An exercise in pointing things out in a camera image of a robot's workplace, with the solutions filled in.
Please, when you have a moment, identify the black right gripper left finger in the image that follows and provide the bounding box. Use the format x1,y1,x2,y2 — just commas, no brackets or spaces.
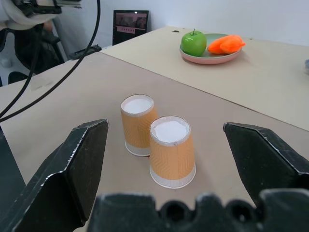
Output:
0,118,110,232

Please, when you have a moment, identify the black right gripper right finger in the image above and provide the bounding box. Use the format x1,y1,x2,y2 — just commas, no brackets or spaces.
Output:
222,122,309,208

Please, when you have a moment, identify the orange paper cup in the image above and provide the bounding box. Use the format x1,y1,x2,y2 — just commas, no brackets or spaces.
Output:
149,116,197,189
120,94,159,157

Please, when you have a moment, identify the green and pink plate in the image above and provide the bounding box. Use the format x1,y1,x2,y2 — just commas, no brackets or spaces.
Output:
179,33,243,65

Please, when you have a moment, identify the orange plush carrot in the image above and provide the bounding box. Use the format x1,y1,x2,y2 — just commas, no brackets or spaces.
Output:
207,34,246,54

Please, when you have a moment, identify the black office chair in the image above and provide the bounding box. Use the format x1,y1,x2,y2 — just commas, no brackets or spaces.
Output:
0,24,66,87

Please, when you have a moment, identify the green apple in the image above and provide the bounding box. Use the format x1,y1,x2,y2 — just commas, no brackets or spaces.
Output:
181,29,208,57

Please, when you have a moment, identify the black monitor screen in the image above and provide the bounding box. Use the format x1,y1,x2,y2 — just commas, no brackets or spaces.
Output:
112,10,149,46

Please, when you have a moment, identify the person in white clothing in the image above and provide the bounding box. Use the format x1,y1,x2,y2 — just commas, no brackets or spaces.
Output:
0,0,53,32

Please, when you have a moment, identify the black cable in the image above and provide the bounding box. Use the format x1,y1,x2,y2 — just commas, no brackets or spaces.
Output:
0,26,45,116
0,0,101,123

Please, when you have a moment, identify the black device with straps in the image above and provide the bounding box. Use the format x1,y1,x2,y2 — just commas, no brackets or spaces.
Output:
18,0,83,17

